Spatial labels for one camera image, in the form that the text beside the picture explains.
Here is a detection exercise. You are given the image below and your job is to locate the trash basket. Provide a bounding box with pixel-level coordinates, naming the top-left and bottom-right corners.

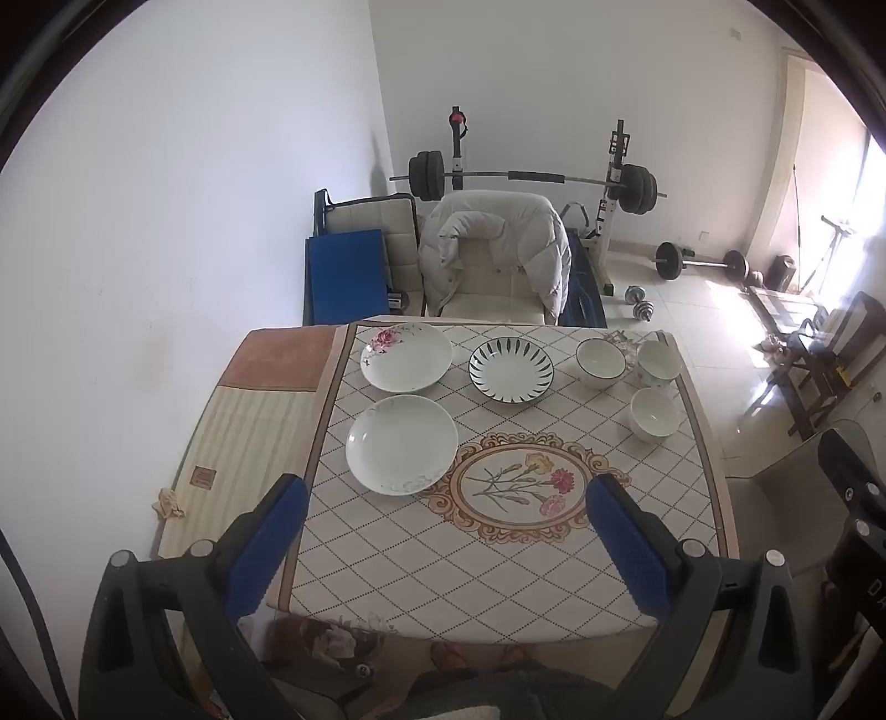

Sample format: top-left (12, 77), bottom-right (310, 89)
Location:
top-left (277, 616), bottom-right (389, 683)

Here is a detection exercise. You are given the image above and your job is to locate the dark leaf pattern plate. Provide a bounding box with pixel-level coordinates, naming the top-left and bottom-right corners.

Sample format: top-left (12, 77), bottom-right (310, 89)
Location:
top-left (468, 337), bottom-right (555, 404)

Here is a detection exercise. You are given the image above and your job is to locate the cream padded chair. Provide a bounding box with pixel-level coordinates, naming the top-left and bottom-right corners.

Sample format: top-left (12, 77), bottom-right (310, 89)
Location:
top-left (443, 235), bottom-right (548, 326)
top-left (322, 194), bottom-right (423, 312)

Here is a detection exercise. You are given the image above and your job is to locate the plain white plate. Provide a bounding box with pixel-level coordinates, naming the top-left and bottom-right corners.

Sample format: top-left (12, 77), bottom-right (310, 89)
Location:
top-left (344, 394), bottom-right (459, 497)

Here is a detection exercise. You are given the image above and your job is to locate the diamond pattern tablecloth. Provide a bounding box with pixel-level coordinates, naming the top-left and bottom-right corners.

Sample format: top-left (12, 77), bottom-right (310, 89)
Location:
top-left (277, 322), bottom-right (738, 645)

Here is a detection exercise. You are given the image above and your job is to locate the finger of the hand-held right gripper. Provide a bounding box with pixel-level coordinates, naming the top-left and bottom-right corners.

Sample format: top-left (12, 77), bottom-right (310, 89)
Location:
top-left (818, 429), bottom-right (886, 527)

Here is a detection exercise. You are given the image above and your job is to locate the black rim white bowl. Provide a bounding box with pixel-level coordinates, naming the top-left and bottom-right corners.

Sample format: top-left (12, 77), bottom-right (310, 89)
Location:
top-left (576, 338), bottom-right (631, 389)

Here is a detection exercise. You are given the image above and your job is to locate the grey plastic chair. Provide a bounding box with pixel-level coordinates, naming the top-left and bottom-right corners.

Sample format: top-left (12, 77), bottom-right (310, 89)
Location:
top-left (723, 419), bottom-right (866, 575)

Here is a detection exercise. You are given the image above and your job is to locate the pink flower white plate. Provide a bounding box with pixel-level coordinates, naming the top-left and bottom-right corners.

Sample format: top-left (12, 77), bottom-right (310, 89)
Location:
top-left (360, 322), bottom-right (454, 393)

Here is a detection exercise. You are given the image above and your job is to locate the metal stand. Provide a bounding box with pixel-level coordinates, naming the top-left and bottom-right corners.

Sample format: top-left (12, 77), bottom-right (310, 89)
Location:
top-left (803, 214), bottom-right (859, 292)

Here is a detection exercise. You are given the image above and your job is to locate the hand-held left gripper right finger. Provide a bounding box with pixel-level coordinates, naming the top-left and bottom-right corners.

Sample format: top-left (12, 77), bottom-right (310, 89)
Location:
top-left (587, 474), bottom-right (812, 720)

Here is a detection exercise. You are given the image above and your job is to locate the window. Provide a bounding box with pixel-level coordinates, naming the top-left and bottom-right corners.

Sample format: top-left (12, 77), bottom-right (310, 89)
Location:
top-left (858, 128), bottom-right (886, 278)

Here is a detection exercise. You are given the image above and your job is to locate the person's left foot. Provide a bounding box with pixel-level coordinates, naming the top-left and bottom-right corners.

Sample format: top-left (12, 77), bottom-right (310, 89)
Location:
top-left (429, 642), bottom-right (478, 672)

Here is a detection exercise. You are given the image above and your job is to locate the long barbell with black plates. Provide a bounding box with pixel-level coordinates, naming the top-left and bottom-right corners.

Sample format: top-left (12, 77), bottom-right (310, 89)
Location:
top-left (389, 148), bottom-right (669, 215)

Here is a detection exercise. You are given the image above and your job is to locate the blue weight bench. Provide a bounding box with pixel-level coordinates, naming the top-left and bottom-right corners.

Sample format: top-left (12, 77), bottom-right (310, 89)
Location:
top-left (559, 232), bottom-right (610, 330)

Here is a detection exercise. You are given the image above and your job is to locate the dark wooden chair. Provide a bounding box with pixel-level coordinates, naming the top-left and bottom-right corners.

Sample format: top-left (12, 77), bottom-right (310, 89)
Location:
top-left (765, 291), bottom-right (886, 440)

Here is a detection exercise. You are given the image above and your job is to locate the red flower white bowl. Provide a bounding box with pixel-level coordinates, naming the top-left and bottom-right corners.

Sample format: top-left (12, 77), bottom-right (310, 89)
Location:
top-left (629, 386), bottom-right (683, 444)

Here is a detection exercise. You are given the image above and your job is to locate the person's grey clothing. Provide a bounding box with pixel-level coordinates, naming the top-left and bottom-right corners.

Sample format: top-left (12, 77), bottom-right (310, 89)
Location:
top-left (401, 665), bottom-right (617, 720)

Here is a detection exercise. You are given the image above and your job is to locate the coloured dot bowl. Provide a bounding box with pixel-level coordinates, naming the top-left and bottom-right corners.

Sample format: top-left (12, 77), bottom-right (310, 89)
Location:
top-left (635, 339), bottom-right (683, 387)

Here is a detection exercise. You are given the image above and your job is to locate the white barbell rack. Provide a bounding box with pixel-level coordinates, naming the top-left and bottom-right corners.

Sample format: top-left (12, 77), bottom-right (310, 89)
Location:
top-left (443, 106), bottom-right (634, 295)

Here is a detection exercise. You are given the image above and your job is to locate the short barbell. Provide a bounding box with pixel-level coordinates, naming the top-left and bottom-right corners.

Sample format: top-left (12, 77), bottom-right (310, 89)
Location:
top-left (654, 241), bottom-right (750, 284)

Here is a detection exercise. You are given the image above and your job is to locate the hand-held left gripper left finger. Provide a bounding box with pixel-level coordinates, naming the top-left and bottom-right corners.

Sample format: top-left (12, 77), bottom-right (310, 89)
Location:
top-left (79, 474), bottom-right (326, 720)

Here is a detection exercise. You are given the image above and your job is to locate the blue folded mat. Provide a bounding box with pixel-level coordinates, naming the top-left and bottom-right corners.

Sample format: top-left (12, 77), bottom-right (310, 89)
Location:
top-left (305, 230), bottom-right (390, 326)

